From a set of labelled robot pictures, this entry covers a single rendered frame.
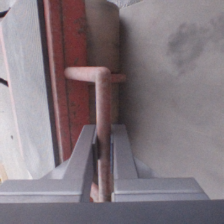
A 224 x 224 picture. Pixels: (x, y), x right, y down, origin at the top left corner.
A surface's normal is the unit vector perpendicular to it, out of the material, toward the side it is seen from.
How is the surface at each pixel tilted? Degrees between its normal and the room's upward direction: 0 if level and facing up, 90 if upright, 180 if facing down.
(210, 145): 0
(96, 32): 65
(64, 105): 90
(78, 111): 90
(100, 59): 76
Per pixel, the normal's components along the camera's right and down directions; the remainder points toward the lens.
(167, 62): -0.75, 0.18
